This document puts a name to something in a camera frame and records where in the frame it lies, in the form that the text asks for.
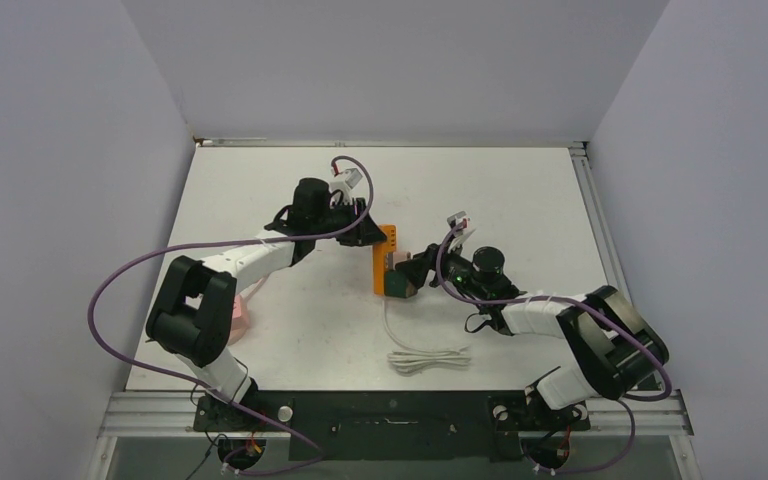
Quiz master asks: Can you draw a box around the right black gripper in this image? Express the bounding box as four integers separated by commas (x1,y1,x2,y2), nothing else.
397,233,490,301

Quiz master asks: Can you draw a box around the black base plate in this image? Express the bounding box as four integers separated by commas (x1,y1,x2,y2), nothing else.
192,390,591,462

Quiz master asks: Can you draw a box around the orange power strip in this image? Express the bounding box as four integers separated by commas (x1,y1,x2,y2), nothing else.
372,224,398,296

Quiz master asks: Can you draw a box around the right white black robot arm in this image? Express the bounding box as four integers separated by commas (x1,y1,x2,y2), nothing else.
394,244,669,428

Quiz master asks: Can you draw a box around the pink round socket base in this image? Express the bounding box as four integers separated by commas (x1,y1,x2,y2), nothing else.
227,295,251,346

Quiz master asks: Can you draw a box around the aluminium frame rail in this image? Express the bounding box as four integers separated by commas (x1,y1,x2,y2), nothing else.
568,142,632,300

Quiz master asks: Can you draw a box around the green cube socket adapter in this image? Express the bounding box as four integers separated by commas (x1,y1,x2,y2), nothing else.
384,268,418,299

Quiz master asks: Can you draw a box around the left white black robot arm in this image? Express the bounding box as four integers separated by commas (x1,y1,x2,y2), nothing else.
146,178,387,430

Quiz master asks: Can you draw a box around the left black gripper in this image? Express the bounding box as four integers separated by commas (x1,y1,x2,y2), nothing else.
311,198,385,247

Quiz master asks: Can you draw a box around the white power strip cable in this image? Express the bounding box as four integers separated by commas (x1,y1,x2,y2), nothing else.
382,298,473,377

